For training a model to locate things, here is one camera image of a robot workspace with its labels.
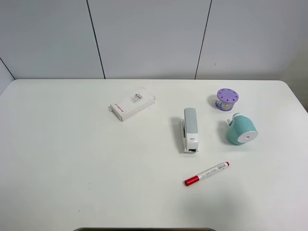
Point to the red whiteboard marker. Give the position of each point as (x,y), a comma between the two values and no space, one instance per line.
(209,172)

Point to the purple round container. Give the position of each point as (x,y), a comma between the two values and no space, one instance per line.
(226,99)

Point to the white rectangular box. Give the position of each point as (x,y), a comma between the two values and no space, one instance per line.
(132,104)

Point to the white grey stapler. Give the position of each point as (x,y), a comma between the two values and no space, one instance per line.
(189,131)

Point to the teal pencil sharpener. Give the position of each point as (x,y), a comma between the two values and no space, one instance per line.
(241,129)

